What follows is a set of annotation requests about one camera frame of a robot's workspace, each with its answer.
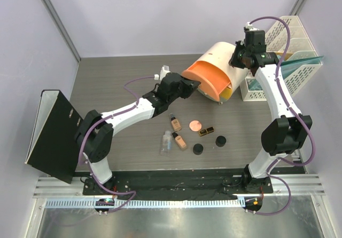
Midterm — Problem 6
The cream cylindrical drawer organizer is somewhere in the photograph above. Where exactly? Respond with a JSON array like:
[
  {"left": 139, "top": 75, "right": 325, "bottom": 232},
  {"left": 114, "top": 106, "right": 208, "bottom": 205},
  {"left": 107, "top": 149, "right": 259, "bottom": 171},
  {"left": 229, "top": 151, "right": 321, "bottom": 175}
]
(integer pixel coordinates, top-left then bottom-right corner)
[{"left": 196, "top": 42, "right": 248, "bottom": 105}]

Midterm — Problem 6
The beige foundation spray bottle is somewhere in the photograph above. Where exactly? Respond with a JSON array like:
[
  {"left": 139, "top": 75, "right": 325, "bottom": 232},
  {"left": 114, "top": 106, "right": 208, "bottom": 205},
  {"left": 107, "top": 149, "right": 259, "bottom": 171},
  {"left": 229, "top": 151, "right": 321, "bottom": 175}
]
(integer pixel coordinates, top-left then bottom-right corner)
[{"left": 169, "top": 113, "right": 182, "bottom": 132}]

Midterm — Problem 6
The orange top drawer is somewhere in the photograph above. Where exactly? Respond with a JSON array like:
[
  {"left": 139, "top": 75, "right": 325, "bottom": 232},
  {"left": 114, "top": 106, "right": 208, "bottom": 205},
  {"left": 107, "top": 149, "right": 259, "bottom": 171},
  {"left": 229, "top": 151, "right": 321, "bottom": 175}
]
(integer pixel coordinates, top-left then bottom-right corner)
[{"left": 181, "top": 61, "right": 232, "bottom": 102}]

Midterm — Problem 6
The yellow drawer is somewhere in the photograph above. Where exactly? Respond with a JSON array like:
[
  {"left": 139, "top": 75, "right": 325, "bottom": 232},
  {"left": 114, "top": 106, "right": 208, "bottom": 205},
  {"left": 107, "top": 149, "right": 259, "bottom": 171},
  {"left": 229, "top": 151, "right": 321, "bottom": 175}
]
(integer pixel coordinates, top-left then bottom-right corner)
[{"left": 219, "top": 87, "right": 232, "bottom": 102}]

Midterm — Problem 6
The beige foundation bottle black cap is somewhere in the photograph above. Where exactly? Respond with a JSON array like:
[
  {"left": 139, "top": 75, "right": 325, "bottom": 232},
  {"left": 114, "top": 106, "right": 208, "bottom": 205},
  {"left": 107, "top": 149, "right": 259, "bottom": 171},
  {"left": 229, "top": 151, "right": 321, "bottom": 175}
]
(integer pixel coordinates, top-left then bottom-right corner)
[{"left": 172, "top": 132, "right": 187, "bottom": 150}]

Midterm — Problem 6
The clear plastic spray bottle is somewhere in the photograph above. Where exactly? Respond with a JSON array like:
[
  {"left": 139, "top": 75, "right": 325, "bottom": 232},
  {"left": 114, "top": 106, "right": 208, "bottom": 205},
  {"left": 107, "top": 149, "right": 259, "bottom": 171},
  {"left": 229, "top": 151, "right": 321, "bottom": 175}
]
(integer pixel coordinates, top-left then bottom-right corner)
[{"left": 160, "top": 130, "right": 173, "bottom": 155}]

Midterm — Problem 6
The black round jar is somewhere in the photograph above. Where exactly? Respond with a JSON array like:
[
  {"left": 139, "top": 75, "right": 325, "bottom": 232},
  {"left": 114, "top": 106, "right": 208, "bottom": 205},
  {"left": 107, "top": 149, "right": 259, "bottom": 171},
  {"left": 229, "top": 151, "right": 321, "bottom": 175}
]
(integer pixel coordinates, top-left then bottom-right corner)
[
  {"left": 215, "top": 136, "right": 227, "bottom": 147},
  {"left": 192, "top": 144, "right": 204, "bottom": 155}
]

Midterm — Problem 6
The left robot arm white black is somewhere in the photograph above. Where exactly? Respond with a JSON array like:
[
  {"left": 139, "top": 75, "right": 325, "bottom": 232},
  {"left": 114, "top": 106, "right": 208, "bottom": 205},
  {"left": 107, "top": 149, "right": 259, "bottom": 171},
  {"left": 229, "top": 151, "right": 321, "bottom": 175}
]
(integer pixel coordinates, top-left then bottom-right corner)
[{"left": 74, "top": 71, "right": 201, "bottom": 195}]

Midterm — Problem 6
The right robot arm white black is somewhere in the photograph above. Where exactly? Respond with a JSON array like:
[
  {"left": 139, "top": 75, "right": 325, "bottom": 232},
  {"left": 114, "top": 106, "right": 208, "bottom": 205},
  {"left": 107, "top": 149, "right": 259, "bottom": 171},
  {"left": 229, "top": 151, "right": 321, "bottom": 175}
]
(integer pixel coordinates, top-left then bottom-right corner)
[{"left": 229, "top": 28, "right": 312, "bottom": 193}]

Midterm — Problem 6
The teal folder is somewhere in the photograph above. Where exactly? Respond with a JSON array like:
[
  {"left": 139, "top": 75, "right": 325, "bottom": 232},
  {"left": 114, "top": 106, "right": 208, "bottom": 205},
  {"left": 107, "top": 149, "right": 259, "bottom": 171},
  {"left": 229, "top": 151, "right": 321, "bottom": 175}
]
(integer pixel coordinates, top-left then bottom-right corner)
[{"left": 247, "top": 56, "right": 323, "bottom": 91}]

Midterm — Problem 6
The yellow card in rack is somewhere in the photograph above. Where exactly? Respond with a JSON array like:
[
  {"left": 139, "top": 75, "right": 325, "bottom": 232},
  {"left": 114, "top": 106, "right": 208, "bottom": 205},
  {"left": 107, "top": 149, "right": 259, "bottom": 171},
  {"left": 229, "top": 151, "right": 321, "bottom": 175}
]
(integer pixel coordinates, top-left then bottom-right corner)
[{"left": 275, "top": 51, "right": 293, "bottom": 61}]

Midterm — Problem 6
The round copper compact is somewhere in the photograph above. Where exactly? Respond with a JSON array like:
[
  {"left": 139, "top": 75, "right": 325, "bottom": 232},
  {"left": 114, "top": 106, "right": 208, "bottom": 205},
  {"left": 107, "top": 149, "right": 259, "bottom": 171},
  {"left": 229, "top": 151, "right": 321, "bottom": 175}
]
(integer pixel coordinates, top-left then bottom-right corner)
[{"left": 189, "top": 120, "right": 202, "bottom": 132}]

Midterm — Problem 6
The white perforated file rack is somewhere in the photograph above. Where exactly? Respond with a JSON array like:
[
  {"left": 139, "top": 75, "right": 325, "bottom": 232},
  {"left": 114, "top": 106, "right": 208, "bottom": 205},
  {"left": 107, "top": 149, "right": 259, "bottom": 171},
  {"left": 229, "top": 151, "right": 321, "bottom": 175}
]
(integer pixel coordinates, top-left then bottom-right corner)
[{"left": 240, "top": 15, "right": 323, "bottom": 101}]

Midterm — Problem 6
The black gold lipstick box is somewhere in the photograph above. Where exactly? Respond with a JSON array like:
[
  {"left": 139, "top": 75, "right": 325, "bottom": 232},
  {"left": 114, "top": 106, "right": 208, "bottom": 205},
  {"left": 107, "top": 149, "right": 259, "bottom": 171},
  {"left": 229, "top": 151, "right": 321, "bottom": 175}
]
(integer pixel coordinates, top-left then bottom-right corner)
[{"left": 198, "top": 126, "right": 214, "bottom": 137}]

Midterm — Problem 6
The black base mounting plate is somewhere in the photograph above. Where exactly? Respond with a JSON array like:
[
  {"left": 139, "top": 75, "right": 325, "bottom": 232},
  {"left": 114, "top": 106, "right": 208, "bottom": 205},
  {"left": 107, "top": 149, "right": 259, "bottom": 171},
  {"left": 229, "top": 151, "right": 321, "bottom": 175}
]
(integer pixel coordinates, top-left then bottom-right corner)
[{"left": 82, "top": 166, "right": 274, "bottom": 199}]

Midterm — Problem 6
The black binder folder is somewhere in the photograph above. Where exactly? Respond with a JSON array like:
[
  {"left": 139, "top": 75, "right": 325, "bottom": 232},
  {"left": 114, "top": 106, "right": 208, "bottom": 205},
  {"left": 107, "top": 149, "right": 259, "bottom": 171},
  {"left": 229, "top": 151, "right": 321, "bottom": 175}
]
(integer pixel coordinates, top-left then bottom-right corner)
[{"left": 25, "top": 90, "right": 82, "bottom": 184}]

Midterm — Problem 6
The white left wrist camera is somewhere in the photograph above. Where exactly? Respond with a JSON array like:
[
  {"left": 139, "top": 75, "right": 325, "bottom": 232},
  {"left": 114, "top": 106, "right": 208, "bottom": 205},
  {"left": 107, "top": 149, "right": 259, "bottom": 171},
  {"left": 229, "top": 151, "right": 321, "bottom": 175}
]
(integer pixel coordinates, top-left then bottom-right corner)
[{"left": 153, "top": 65, "right": 170, "bottom": 81}]

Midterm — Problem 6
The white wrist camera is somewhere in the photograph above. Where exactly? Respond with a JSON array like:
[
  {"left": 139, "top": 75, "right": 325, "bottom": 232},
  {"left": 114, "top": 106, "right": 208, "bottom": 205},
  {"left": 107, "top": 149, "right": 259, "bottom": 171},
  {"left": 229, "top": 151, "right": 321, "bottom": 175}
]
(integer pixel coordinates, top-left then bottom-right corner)
[
  {"left": 244, "top": 22, "right": 259, "bottom": 31},
  {"left": 153, "top": 65, "right": 170, "bottom": 81}
]

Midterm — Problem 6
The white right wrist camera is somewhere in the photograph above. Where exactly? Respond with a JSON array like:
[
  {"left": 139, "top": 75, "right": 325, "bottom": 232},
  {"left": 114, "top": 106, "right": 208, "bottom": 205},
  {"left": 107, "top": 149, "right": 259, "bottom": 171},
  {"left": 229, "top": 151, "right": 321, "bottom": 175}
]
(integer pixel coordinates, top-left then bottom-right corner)
[{"left": 244, "top": 22, "right": 259, "bottom": 31}]

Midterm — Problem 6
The white slotted cable duct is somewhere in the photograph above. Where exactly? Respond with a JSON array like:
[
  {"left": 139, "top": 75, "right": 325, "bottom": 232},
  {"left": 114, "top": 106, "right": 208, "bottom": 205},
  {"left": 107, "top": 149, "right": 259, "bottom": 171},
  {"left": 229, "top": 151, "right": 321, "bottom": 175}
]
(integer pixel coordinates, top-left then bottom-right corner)
[{"left": 45, "top": 197, "right": 245, "bottom": 209}]

